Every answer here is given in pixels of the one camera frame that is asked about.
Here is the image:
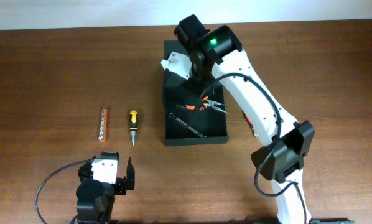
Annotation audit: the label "black open box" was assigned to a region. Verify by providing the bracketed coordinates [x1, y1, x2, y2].
[162, 39, 229, 147]

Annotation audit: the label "silver ratchet wrench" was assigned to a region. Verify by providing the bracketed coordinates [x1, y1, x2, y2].
[169, 113, 206, 138]

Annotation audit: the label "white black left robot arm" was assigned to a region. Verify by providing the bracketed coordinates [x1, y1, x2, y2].
[76, 151, 135, 223]

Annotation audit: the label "black yellow stubby screwdriver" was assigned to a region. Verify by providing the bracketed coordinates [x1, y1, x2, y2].
[129, 110, 138, 146]

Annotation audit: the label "orange black needle nose pliers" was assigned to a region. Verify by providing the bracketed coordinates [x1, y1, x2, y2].
[177, 96, 228, 114]

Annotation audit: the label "red black cutting pliers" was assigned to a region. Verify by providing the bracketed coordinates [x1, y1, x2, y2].
[243, 112, 258, 138]

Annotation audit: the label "orange socket bit holder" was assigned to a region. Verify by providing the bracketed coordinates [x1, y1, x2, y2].
[98, 107, 108, 142]

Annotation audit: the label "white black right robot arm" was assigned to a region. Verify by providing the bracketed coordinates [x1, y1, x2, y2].
[168, 14, 315, 223]

